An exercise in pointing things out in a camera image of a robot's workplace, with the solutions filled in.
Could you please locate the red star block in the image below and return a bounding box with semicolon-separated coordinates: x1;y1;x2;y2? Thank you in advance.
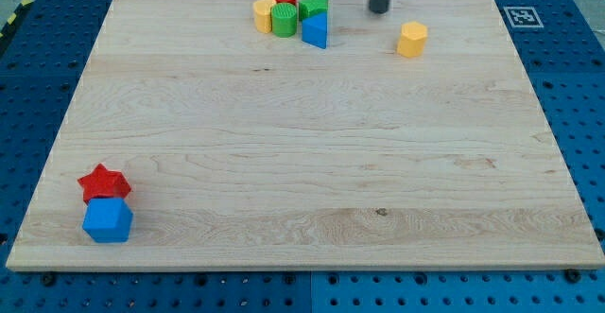
78;164;131;204

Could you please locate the green star block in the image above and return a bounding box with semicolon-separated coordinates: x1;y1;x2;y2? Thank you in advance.
299;0;329;21

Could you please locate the blue triangle block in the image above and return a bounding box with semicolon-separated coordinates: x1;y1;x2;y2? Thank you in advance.
302;12;328;49

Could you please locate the blue cube block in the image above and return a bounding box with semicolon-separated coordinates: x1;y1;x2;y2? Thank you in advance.
82;198;133;243

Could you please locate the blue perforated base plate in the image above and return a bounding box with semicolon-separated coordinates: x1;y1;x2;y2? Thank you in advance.
1;0;604;312

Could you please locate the green cylinder block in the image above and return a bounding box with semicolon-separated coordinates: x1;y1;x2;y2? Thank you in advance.
271;3;298;38

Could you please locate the yellow cylinder block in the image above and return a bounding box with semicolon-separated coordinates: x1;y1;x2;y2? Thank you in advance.
252;0;277;33

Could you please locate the wooden board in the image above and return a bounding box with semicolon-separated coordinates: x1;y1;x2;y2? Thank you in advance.
7;0;604;272

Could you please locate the yellow hexagon block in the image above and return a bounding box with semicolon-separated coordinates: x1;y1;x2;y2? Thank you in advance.
396;22;428;58

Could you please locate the white fiducial marker tag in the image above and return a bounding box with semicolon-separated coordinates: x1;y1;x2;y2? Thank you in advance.
504;6;544;28

